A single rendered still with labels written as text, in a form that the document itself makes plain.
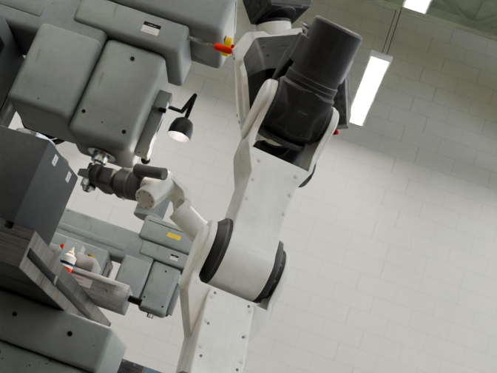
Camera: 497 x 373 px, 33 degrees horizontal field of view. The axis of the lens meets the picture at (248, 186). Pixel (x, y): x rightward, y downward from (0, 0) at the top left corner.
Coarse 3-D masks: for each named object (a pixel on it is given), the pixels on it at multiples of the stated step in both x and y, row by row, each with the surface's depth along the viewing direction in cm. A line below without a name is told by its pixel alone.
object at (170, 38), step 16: (96, 0) 244; (80, 16) 242; (96, 16) 242; (112, 16) 242; (128, 16) 242; (144, 16) 243; (112, 32) 241; (128, 32) 241; (144, 32) 241; (160, 32) 241; (176, 32) 241; (144, 48) 243; (160, 48) 240; (176, 48) 240; (176, 64) 247; (176, 80) 257
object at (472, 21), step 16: (368, 0) 868; (384, 0) 860; (400, 0) 860; (448, 0) 865; (464, 0) 946; (480, 0) 940; (496, 0) 926; (432, 16) 857; (448, 16) 856; (464, 16) 860; (480, 16) 965; (496, 16) 861; (480, 32) 854; (496, 32) 853
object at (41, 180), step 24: (0, 144) 171; (24, 144) 171; (48, 144) 170; (0, 168) 169; (24, 168) 169; (48, 168) 174; (0, 192) 167; (24, 192) 167; (48, 192) 177; (0, 216) 166; (24, 216) 169; (48, 216) 181; (48, 240) 184
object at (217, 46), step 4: (188, 36) 243; (192, 40) 243; (196, 40) 243; (200, 40) 243; (204, 44) 243; (208, 44) 242; (212, 44) 242; (216, 44) 242; (220, 44) 242; (216, 48) 242; (220, 48) 242; (224, 48) 242; (228, 48) 242; (232, 48) 242; (224, 52) 242; (228, 52) 242
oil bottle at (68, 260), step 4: (72, 248) 234; (68, 252) 233; (72, 252) 233; (64, 256) 232; (68, 256) 231; (72, 256) 232; (64, 260) 231; (68, 260) 231; (72, 260) 232; (64, 264) 231; (68, 264) 231; (72, 264) 232; (68, 268) 231
